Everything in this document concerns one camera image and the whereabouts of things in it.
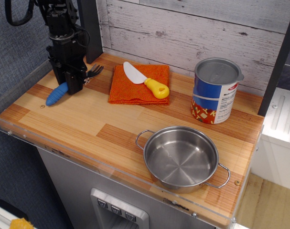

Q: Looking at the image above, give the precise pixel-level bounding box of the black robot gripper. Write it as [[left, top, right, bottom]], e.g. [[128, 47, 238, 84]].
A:
[[46, 33, 87, 95]]

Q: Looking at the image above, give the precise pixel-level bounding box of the blue handled metal fork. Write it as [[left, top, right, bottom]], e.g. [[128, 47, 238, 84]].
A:
[[46, 64, 104, 106]]

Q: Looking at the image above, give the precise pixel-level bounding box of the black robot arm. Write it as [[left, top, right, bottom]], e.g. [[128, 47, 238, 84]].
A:
[[37, 0, 87, 95]]

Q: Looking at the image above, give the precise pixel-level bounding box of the orange folded towel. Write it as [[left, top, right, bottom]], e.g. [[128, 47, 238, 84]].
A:
[[108, 64, 170, 105]]

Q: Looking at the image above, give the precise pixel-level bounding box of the stainless steel pot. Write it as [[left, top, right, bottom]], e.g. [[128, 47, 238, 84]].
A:
[[135, 126, 231, 193]]

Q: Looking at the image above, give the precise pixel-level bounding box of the clear acrylic table guard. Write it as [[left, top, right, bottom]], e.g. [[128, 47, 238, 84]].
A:
[[0, 54, 263, 229]]

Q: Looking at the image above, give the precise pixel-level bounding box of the grey toy fridge cabinet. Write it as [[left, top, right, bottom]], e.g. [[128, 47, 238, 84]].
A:
[[36, 146, 217, 229]]

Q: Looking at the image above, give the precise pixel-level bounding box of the blue labelled can with lid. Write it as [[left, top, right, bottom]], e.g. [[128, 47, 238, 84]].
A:
[[191, 57, 244, 125]]

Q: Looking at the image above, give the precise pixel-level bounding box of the yellow black object corner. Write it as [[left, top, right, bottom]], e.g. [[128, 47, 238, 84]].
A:
[[9, 218, 34, 229]]

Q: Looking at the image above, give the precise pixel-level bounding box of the white ribbed box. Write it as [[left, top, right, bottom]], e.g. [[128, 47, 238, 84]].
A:
[[251, 88, 290, 189]]

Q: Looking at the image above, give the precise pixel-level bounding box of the dark vertical post left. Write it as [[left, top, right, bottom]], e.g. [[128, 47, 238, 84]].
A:
[[77, 0, 103, 63]]

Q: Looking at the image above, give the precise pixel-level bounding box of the dark vertical post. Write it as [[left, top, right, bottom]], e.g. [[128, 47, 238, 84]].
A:
[[77, 0, 103, 63], [258, 22, 290, 116]]

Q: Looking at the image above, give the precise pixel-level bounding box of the yellow handled toy knife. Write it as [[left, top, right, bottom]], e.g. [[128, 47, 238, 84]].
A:
[[123, 62, 170, 99]]

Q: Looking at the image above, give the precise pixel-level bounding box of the black cable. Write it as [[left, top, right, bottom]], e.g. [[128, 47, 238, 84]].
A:
[[4, 0, 37, 27]]

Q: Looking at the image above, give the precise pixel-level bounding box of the dark vertical post right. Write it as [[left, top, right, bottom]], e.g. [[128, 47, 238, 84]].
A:
[[258, 22, 290, 116]]

